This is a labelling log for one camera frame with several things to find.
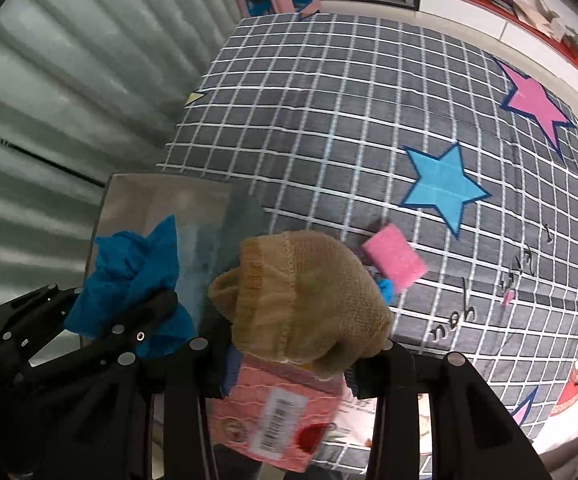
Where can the pink sponge block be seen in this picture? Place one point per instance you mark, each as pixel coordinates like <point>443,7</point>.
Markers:
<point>389,251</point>

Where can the pink patterned tissue box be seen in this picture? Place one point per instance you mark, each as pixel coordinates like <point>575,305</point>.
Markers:
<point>276,413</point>

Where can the grey checkered star tablecloth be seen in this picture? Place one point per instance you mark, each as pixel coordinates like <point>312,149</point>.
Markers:
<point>342,124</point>

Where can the beige knitted hat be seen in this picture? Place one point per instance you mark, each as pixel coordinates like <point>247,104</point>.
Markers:
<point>302,298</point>

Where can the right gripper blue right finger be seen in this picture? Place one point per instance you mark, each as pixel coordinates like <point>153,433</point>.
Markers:
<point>351,381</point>

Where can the blue mesh cloth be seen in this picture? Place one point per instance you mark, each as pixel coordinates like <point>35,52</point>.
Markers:
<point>387,289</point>
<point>129,266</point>

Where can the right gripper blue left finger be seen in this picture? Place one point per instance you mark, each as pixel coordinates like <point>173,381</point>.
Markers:
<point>233,360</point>

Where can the white open storage box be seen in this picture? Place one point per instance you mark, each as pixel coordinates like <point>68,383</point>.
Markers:
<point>212,219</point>

